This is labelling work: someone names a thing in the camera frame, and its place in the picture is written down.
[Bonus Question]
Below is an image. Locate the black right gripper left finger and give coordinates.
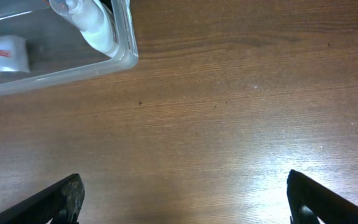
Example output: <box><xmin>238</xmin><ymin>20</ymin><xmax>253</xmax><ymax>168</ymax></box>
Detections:
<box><xmin>0</xmin><ymin>174</ymin><xmax>85</xmax><ymax>224</ymax></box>

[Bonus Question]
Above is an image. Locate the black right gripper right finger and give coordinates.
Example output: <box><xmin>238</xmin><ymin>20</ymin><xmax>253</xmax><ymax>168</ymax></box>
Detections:
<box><xmin>287</xmin><ymin>169</ymin><xmax>358</xmax><ymax>224</ymax></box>

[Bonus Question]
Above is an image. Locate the white Panadol box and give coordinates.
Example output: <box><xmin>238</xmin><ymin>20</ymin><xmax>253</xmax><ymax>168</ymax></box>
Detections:
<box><xmin>0</xmin><ymin>35</ymin><xmax>29</xmax><ymax>72</ymax></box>

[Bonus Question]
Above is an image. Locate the white spray bottle clear cap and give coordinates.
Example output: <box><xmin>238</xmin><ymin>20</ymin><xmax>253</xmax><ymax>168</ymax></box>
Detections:
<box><xmin>49</xmin><ymin>0</ymin><xmax>118</xmax><ymax>58</ymax></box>

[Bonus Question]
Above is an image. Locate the clear plastic container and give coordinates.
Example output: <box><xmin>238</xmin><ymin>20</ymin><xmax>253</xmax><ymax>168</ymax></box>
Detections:
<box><xmin>0</xmin><ymin>0</ymin><xmax>139</xmax><ymax>96</ymax></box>

